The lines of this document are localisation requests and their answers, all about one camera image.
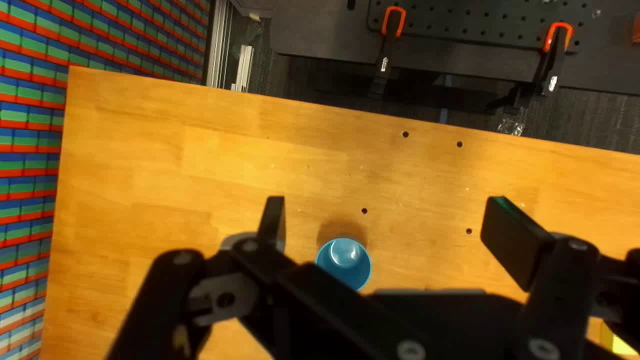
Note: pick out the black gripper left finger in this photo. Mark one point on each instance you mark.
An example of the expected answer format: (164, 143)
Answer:
(184, 294)

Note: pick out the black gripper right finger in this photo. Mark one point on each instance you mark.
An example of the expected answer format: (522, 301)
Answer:
(569, 282)

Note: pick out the yellow block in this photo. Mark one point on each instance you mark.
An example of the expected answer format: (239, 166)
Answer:
(619, 346)

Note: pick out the blue plastic cup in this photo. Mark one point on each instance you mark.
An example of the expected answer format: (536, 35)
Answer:
(346, 261)

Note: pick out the black perforated breadboard plate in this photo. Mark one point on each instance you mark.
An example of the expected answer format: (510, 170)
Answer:
(487, 38)

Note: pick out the black orange-handled clamp right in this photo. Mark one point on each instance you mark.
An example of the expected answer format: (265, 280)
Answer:
(545, 82)

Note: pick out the black orange-handled clamp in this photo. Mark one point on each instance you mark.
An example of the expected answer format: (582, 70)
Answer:
(545, 82)
(391, 32)

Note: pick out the black orange-handled clamp left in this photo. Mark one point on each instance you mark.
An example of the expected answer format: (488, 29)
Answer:
(391, 32)

